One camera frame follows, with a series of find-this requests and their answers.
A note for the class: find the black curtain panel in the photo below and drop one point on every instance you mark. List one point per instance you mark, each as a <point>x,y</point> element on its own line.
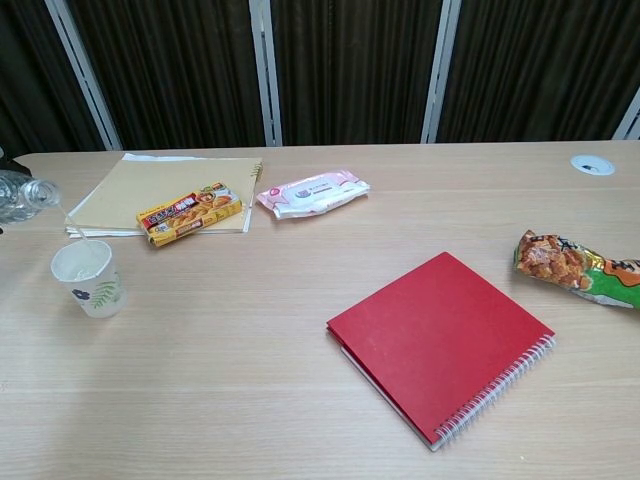
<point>30,75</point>
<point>355,70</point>
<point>175,70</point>
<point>540,65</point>

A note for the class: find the pink wet wipes pack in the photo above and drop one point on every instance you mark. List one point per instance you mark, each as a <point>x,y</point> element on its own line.
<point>310,195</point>

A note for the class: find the green orange snack bag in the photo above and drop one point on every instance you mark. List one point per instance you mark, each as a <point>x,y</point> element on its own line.
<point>550,260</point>

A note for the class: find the yellow curry box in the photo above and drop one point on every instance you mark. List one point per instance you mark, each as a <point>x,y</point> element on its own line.
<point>190,212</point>

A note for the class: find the grey partition post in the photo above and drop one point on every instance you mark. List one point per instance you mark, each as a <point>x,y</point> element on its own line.
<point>630,120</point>
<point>440,75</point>
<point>267,75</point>
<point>82,75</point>

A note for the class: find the red spiral notebook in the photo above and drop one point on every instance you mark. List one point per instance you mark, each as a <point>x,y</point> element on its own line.
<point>440,335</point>

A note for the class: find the transparent plastic water bottle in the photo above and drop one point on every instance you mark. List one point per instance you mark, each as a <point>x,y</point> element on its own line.
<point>30,192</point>

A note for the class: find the paper cup with leaf print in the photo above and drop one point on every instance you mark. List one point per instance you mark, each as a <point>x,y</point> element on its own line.
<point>95,300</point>

